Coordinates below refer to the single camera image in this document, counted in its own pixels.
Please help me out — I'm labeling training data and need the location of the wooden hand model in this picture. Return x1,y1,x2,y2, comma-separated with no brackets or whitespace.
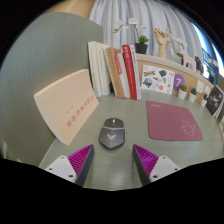
153,27,172,60

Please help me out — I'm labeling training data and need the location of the black wooden horse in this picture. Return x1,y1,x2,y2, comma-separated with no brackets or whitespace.
194,55,205,73

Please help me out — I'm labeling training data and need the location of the window with dark frame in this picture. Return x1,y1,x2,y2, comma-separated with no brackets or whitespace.
191,21,224,78

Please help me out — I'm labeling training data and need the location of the wooden artist mannequin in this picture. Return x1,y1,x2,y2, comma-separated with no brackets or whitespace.
165,28,178,58

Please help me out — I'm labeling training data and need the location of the dark grey computer mouse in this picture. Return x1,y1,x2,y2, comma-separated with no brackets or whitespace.
98,117,126,150

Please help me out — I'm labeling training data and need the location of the purple round number sign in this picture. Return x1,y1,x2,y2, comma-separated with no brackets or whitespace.
172,73,187,92

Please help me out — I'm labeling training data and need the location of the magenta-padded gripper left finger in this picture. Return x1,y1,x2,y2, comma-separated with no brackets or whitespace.
45,143,95,188

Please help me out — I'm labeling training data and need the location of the black cover book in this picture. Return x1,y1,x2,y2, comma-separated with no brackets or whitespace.
204,84,224,118

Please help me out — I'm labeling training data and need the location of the white sticker sheet poster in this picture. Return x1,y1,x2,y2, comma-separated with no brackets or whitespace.
140,64,176,96

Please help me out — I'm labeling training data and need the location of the white wall socket plate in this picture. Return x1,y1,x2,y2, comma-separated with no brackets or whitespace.
195,79,205,94
204,84,213,98

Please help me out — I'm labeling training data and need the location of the white orchid in black pot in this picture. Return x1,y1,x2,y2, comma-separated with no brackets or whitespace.
204,58,218,84
111,17,150,55
174,37,188,59

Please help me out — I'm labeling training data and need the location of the brown cover book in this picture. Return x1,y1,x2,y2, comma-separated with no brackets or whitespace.
103,46,125,99

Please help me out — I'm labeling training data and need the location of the pink wooden horse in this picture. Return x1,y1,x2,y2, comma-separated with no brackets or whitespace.
179,46,197,70

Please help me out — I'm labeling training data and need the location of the thin white book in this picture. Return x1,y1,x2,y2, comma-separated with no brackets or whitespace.
114,52,132,99

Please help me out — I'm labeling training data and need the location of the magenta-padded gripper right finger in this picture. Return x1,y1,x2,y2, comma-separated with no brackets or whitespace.
132,143,182,187

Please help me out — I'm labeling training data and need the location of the beige paperback book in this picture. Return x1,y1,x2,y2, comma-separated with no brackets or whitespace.
33,68,100,147

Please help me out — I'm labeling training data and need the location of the white grey curtain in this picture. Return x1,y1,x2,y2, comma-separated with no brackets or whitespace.
88,0,204,63

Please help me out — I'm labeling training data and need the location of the maroon mouse pad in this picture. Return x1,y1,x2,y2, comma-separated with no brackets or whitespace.
145,100,204,142

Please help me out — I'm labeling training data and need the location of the white books stack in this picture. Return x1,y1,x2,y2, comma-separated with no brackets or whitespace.
87,40,113,98

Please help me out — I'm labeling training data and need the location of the red spine book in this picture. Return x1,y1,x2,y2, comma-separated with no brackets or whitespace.
121,44,138,101

